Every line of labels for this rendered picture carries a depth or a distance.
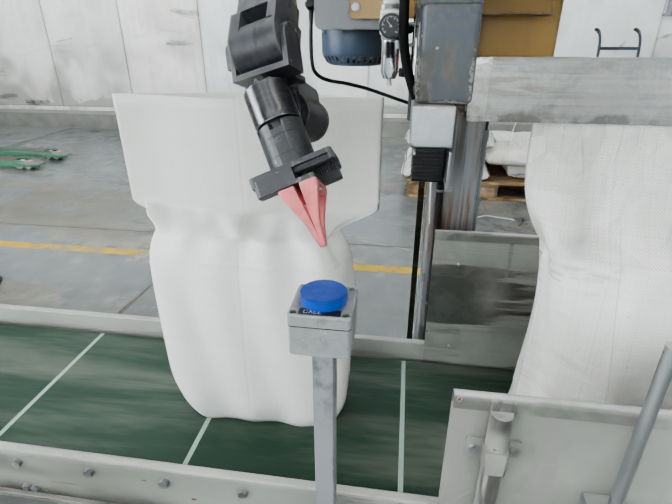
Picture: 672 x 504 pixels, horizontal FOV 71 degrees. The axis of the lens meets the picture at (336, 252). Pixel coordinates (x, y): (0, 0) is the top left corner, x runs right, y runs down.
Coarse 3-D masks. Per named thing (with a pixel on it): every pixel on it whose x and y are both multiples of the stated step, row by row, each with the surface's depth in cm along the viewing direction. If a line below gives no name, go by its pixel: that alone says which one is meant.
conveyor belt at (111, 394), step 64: (0, 384) 113; (64, 384) 113; (128, 384) 113; (384, 384) 113; (448, 384) 113; (64, 448) 95; (128, 448) 95; (192, 448) 95; (256, 448) 95; (384, 448) 95
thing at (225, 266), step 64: (128, 128) 86; (192, 128) 82; (192, 192) 87; (192, 256) 86; (256, 256) 83; (320, 256) 83; (192, 320) 92; (256, 320) 88; (192, 384) 98; (256, 384) 95
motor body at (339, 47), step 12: (324, 36) 99; (336, 36) 96; (348, 36) 95; (360, 36) 95; (372, 36) 96; (324, 48) 100; (336, 48) 97; (348, 48) 96; (360, 48) 96; (372, 48) 97; (336, 60) 99; (348, 60) 98; (360, 60) 98; (372, 60) 98
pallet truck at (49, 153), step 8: (0, 152) 466; (8, 152) 465; (16, 152) 463; (24, 152) 462; (32, 152) 461; (40, 152) 460; (48, 152) 459; (56, 152) 462; (64, 152) 466; (0, 160) 427; (8, 160) 428; (16, 160) 428; (24, 160) 434; (32, 160) 433; (40, 160) 435; (32, 168) 434
